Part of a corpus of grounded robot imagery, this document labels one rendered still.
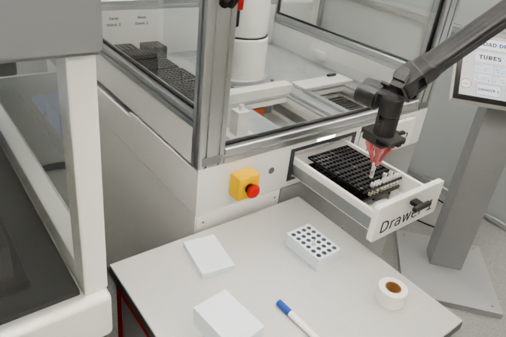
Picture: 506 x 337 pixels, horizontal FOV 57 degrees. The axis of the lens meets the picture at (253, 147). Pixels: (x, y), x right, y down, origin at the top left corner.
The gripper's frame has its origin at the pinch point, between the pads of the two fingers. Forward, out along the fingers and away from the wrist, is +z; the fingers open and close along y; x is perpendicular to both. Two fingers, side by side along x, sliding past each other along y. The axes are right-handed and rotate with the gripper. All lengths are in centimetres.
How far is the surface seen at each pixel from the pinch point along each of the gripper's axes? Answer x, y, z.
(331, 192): 8.8, 5.4, 10.8
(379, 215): 9.3, -11.6, 6.7
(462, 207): -97, 13, 60
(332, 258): 19.8, -8.4, 19.0
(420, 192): -7.3, -11.3, 5.3
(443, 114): -171, 75, 55
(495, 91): -89, 15, 0
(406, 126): -45, 21, 9
